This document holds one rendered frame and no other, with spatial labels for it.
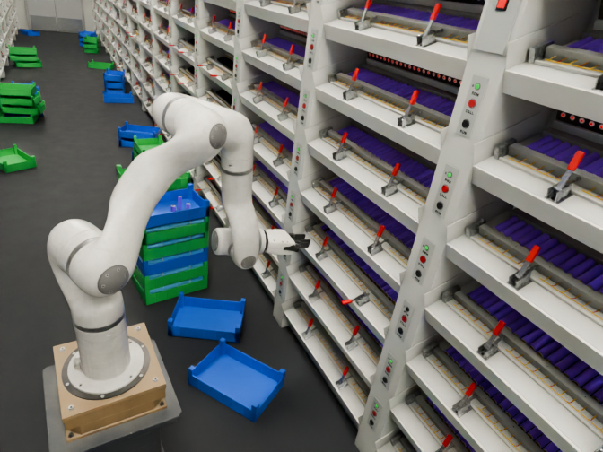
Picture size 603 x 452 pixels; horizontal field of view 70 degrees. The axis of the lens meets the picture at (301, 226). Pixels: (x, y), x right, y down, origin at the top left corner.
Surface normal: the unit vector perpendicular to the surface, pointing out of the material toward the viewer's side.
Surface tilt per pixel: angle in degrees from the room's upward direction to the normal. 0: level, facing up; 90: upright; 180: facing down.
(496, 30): 90
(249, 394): 0
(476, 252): 21
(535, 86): 111
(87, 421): 90
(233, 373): 0
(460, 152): 90
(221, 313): 0
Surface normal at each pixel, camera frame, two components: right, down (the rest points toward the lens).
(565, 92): -0.87, 0.42
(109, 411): 0.50, 0.47
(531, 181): -0.19, -0.77
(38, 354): 0.13, -0.87
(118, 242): 0.77, -0.14
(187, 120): -0.43, -0.34
